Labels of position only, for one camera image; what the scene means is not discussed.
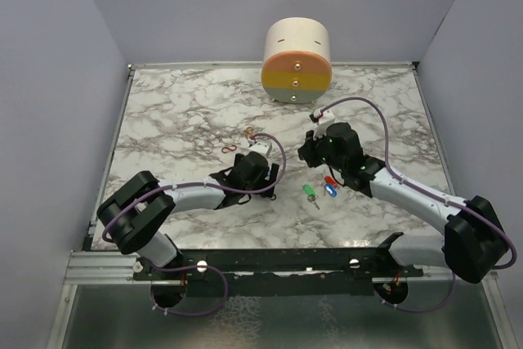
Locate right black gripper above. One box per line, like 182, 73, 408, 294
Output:
298, 127, 346, 173

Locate red tag key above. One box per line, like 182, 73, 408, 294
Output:
324, 176, 337, 188

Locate blue tag key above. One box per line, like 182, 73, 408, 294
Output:
323, 183, 337, 198

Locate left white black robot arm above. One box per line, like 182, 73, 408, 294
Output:
96, 152, 279, 280

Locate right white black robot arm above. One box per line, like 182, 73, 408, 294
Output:
298, 123, 509, 284

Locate red carabiner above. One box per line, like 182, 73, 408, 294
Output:
221, 145, 237, 154

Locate green tag key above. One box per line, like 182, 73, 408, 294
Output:
302, 185, 320, 209

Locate round three-drawer storage box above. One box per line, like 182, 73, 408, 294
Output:
261, 17, 332, 104

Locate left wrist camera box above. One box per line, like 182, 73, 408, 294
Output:
248, 141, 273, 159

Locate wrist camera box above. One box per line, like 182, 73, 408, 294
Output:
310, 109, 336, 140
248, 141, 273, 159

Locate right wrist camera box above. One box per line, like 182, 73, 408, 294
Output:
310, 109, 336, 140

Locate black mounting rail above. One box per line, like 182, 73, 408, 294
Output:
133, 234, 422, 298

